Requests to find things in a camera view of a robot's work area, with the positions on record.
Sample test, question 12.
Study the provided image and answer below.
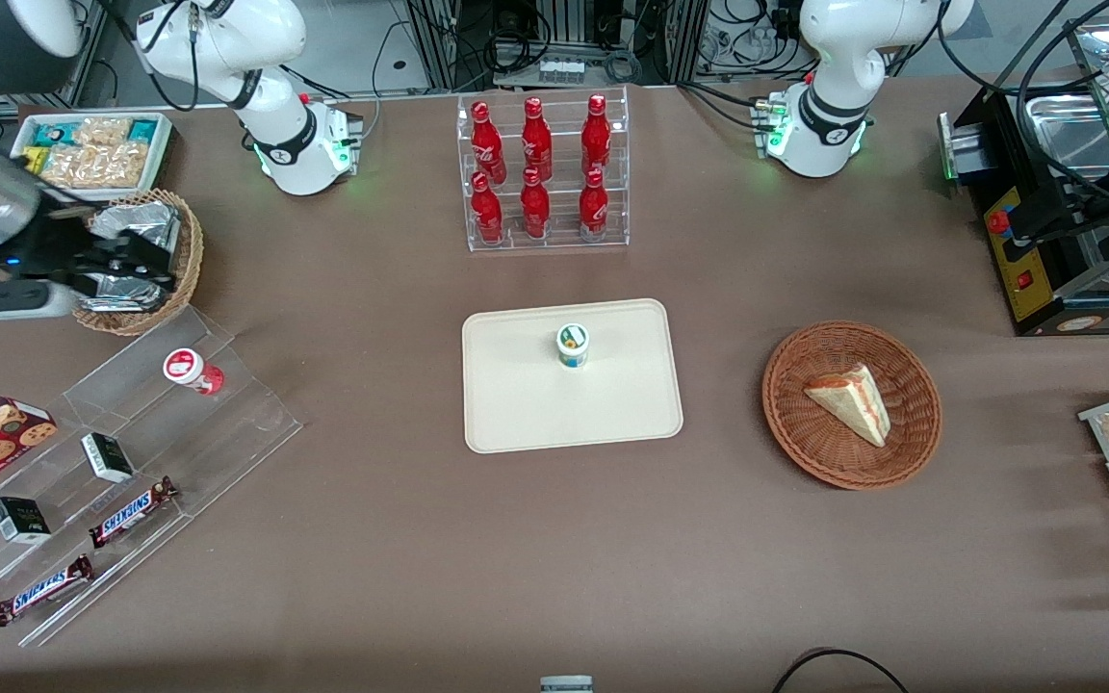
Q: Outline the black cable loop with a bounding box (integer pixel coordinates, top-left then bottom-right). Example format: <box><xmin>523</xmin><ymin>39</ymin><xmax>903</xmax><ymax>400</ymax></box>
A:
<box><xmin>770</xmin><ymin>648</ymin><xmax>913</xmax><ymax>693</ymax></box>

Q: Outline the round brown wicker basket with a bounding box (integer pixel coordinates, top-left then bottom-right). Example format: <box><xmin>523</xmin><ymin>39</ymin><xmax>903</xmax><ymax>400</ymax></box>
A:
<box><xmin>761</xmin><ymin>320</ymin><xmax>943</xmax><ymax>492</ymax></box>

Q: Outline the small black box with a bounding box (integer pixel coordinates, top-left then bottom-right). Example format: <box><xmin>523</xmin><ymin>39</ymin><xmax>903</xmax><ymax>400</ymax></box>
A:
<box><xmin>80</xmin><ymin>432</ymin><xmax>136</xmax><ymax>484</ymax></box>
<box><xmin>0</xmin><ymin>496</ymin><xmax>53</xmax><ymax>546</ymax></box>

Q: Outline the clear bag of crackers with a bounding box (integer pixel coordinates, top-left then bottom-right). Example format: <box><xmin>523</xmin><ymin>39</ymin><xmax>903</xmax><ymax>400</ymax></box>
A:
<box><xmin>72</xmin><ymin>116</ymin><xmax>134</xmax><ymax>147</ymax></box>
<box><xmin>39</xmin><ymin>142</ymin><xmax>149</xmax><ymax>190</ymax></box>

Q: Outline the clear acrylic stepped display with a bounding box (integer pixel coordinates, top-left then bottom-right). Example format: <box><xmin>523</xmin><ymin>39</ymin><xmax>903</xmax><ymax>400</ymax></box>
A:
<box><xmin>0</xmin><ymin>305</ymin><xmax>304</xmax><ymax>649</ymax></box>

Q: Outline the clear acrylic bottle rack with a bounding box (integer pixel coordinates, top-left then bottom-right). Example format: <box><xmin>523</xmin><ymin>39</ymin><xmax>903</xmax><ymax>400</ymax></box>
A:
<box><xmin>455</xmin><ymin>86</ymin><xmax>632</xmax><ymax>254</ymax></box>

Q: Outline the wrapped triangle sandwich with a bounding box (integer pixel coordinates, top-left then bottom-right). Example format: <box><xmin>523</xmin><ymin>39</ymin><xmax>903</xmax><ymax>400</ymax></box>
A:
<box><xmin>803</xmin><ymin>362</ymin><xmax>892</xmax><ymax>449</ymax></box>

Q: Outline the black yellow food warmer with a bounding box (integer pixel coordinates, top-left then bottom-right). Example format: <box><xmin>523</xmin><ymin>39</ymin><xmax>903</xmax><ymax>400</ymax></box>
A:
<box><xmin>938</xmin><ymin>17</ymin><xmax>1109</xmax><ymax>337</ymax></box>

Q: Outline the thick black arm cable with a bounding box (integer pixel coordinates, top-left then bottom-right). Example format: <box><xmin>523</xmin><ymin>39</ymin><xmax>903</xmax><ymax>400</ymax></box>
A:
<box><xmin>935</xmin><ymin>0</ymin><xmax>1109</xmax><ymax>208</ymax></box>

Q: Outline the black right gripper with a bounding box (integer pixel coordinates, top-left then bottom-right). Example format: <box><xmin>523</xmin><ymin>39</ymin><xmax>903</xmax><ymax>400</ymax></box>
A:
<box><xmin>33</xmin><ymin>206</ymin><xmax>179</xmax><ymax>300</ymax></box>

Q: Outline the wicker basket with foil trays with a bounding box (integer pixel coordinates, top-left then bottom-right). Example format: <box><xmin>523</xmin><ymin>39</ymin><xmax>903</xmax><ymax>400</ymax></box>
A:
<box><xmin>71</xmin><ymin>188</ymin><xmax>205</xmax><ymax>337</ymax></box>

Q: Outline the white plastic snack bin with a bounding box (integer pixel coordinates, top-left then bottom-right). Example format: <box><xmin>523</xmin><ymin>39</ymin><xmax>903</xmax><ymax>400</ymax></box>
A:
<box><xmin>10</xmin><ymin>112</ymin><xmax>174</xmax><ymax>204</ymax></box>

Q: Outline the snickers bar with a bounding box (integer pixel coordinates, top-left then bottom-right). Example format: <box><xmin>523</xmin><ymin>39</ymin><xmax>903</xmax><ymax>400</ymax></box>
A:
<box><xmin>88</xmin><ymin>475</ymin><xmax>179</xmax><ymax>550</ymax></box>
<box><xmin>0</xmin><ymin>554</ymin><xmax>95</xmax><ymax>628</ymax></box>

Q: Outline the small yogurt cup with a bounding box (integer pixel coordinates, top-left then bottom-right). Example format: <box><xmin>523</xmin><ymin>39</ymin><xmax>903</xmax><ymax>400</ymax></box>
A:
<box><xmin>554</xmin><ymin>322</ymin><xmax>592</xmax><ymax>370</ymax></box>

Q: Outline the cream plastic tray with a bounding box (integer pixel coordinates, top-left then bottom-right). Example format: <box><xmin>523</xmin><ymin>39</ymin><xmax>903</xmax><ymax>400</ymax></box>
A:
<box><xmin>461</xmin><ymin>297</ymin><xmax>685</xmax><ymax>455</ymax></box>

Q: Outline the red cola bottle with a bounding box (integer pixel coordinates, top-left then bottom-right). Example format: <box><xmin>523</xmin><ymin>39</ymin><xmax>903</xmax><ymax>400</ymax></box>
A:
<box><xmin>471</xmin><ymin>100</ymin><xmax>507</xmax><ymax>186</ymax></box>
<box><xmin>470</xmin><ymin>171</ymin><xmax>504</xmax><ymax>245</ymax></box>
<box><xmin>521</xmin><ymin>96</ymin><xmax>554</xmax><ymax>181</ymax></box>
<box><xmin>578</xmin><ymin>168</ymin><xmax>609</xmax><ymax>242</ymax></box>
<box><xmin>520</xmin><ymin>167</ymin><xmax>552</xmax><ymax>241</ymax></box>
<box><xmin>581</xmin><ymin>93</ymin><xmax>612</xmax><ymax>177</ymax></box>

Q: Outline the aluminium foil tray stack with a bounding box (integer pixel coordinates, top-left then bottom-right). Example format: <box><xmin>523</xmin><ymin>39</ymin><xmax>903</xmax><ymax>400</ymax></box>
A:
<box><xmin>73</xmin><ymin>200</ymin><xmax>181</xmax><ymax>313</ymax></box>

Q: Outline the red-lidded yogurt cup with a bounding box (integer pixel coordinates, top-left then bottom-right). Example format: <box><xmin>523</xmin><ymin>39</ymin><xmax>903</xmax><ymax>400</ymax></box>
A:
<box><xmin>162</xmin><ymin>347</ymin><xmax>226</xmax><ymax>397</ymax></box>

